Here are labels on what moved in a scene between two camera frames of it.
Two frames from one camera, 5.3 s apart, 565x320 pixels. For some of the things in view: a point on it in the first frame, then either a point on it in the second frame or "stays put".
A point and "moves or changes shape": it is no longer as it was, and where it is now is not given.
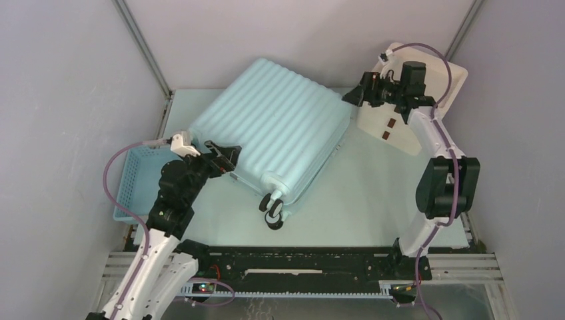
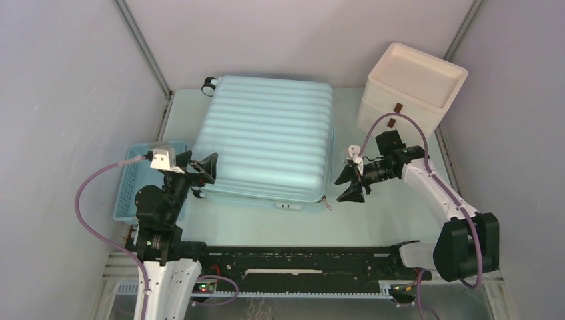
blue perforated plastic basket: (140, 183) stays put
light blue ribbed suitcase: (292, 131) moves or changes shape
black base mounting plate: (303, 269) stays put
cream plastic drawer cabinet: (442, 81) stays put
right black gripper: (370, 82) → (354, 193)
